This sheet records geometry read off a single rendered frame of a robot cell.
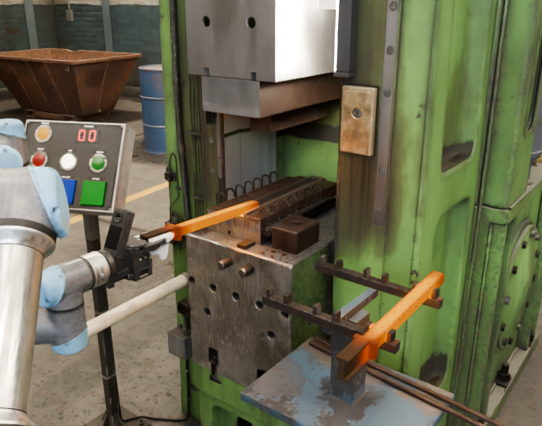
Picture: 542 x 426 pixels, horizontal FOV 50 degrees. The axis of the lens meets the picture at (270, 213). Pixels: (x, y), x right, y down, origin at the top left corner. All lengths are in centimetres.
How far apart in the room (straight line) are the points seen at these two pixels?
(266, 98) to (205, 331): 74
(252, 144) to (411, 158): 64
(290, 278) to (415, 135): 48
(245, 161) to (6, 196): 110
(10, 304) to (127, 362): 196
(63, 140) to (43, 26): 934
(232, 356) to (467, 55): 110
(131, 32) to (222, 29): 855
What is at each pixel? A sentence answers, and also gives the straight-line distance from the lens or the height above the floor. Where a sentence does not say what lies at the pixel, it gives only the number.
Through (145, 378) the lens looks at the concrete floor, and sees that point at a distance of 271.
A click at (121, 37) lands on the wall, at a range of 1027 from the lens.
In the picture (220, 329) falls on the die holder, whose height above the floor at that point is 63.
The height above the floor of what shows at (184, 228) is 102.
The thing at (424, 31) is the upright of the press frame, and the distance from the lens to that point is 144.
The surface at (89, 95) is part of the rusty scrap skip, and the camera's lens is 810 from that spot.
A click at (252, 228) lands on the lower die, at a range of 163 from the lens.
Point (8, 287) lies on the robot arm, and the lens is 91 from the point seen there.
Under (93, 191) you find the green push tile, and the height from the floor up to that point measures 101.
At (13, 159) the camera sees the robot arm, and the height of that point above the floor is 124.
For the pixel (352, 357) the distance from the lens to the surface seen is 103.
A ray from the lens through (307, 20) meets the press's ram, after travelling 158.
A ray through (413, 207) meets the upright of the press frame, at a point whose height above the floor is 106.
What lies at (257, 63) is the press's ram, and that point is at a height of 141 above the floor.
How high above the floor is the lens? 156
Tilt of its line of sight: 20 degrees down
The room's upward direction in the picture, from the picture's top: straight up
